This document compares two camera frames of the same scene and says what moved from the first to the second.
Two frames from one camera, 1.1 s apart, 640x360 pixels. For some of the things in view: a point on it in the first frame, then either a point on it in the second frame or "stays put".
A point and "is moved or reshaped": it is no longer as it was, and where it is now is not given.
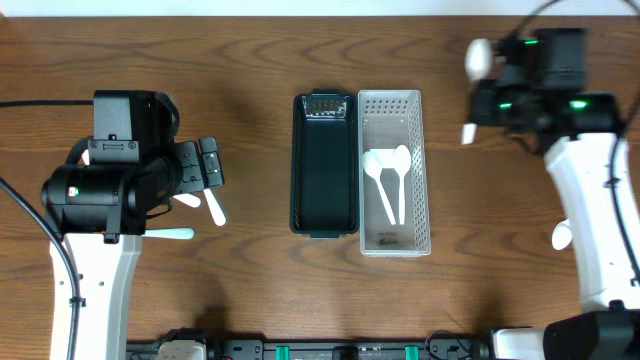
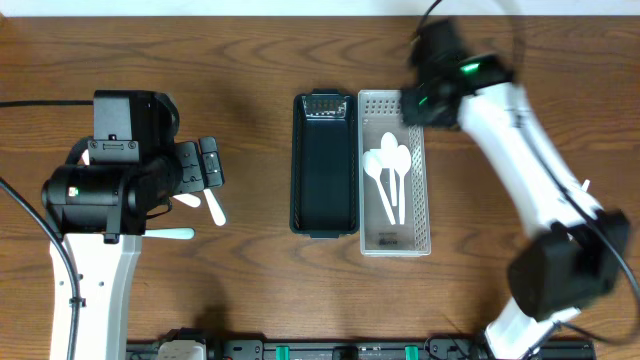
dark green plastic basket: (325, 163) stays put
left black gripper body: (208, 163) stays put
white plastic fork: (216, 211) stays put
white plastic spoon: (478, 61) is moved or reshaped
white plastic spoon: (402, 163) stays put
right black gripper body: (495, 105) to (426, 105)
